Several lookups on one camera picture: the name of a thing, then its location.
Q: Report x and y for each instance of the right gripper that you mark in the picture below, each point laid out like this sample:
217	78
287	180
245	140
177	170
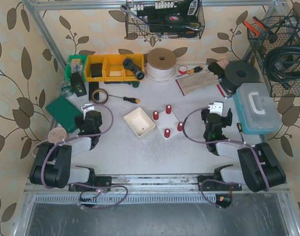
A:
228	118

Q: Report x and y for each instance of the glass jar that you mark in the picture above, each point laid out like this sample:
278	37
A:
66	89

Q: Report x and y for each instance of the black battery charger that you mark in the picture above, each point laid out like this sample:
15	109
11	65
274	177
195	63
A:
77	84

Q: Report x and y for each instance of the yellow black screwdriver by toolbox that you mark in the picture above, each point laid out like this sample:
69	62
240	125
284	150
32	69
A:
240	131

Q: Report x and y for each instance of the wire basket with hoses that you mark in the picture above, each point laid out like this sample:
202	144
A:
277	51

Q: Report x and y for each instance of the round sanding disc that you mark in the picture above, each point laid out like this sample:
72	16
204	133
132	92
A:
57	134

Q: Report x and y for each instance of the black brush with sponge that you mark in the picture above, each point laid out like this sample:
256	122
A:
218	67

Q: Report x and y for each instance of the white cable spool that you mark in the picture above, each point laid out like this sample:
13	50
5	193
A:
161	65

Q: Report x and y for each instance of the beige work glove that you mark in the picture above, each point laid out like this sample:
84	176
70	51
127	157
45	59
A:
197	81

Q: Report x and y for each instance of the aluminium rail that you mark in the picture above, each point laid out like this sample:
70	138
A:
148	184

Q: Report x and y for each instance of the grey pipe fitting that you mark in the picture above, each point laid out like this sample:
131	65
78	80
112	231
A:
128	64

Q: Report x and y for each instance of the teal clear toolbox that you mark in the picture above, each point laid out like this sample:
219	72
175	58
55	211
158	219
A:
257	112

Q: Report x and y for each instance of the black box in bin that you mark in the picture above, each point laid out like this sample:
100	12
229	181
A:
96	69

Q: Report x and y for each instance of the brown tape roll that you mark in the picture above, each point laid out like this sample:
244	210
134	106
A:
99	96

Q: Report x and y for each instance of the green foam pad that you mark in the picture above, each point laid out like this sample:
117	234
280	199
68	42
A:
64	112

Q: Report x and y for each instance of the yellow storage bins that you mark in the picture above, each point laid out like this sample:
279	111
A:
113	70

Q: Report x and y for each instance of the green storage bin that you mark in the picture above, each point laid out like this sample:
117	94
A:
75	63

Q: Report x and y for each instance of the orange handled pliers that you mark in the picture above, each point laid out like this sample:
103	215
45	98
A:
252	28

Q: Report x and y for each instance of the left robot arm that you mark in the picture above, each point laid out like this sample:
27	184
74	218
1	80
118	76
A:
60	173

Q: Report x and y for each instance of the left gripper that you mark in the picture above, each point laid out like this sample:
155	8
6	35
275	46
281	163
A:
79	122

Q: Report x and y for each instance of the wire basket with tools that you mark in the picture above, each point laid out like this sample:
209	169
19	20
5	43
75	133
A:
163	19

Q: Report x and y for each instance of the small yellow black screwdriver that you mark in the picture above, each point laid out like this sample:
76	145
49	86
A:
194	70

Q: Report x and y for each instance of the red large spring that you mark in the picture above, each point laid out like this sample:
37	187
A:
168	109

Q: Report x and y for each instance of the orange black screwdriver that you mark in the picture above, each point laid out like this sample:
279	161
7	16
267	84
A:
128	99

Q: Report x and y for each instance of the white four-peg base plate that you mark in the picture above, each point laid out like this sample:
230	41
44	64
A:
167	121

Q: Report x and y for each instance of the black foam disc spool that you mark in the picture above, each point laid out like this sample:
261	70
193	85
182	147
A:
238	72

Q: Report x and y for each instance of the white spring tray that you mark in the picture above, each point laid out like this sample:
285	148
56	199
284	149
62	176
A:
140	123

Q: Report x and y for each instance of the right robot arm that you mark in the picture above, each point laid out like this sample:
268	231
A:
257	168

